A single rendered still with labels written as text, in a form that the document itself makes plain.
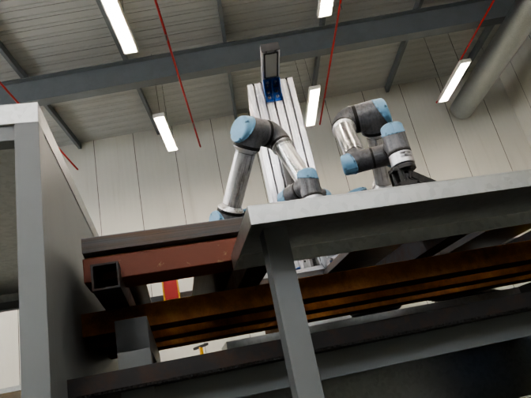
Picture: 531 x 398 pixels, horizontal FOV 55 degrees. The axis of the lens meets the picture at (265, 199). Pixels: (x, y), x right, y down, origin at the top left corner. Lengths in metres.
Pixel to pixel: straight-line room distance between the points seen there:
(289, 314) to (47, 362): 0.37
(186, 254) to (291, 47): 9.66
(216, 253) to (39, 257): 0.35
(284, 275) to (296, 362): 0.14
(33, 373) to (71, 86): 10.10
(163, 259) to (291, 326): 0.34
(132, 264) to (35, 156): 0.28
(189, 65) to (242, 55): 1.07
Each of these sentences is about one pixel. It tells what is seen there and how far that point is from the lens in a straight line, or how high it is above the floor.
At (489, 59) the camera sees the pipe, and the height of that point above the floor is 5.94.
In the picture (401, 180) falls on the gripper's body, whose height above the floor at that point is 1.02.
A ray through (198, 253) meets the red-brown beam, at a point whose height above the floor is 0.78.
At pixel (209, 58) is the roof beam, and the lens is 10.53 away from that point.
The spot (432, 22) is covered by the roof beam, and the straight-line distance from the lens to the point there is 11.42.
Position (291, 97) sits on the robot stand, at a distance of 2.75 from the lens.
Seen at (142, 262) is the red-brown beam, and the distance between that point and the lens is 1.04.
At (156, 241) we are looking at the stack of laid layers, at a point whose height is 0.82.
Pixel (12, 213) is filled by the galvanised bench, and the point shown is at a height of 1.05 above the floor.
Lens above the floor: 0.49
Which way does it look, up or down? 20 degrees up
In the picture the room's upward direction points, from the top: 12 degrees counter-clockwise
